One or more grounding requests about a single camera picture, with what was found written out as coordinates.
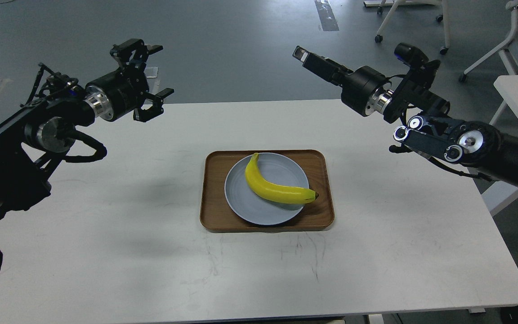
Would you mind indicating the brown wooden tray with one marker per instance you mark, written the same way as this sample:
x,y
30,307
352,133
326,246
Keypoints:
x,y
217,216

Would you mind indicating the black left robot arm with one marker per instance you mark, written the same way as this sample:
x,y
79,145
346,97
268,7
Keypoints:
x,y
43,132

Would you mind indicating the light blue plate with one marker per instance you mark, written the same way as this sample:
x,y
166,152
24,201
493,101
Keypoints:
x,y
277,169

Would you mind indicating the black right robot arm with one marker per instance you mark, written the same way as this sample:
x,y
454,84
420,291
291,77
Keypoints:
x,y
426,127

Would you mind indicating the white floor tape mark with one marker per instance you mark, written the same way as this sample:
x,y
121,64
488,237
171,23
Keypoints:
x,y
151,72

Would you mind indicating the yellow banana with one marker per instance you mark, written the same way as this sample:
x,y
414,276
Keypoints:
x,y
275,192

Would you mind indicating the white rolling chair base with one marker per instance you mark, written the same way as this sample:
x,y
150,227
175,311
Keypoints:
x,y
404,17

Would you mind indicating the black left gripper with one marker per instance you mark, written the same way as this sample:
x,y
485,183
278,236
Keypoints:
x,y
126,89

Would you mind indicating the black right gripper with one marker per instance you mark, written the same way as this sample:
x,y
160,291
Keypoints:
x,y
358,86

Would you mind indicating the grey floor tape strip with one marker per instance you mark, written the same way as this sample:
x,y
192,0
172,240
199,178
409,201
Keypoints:
x,y
326,15

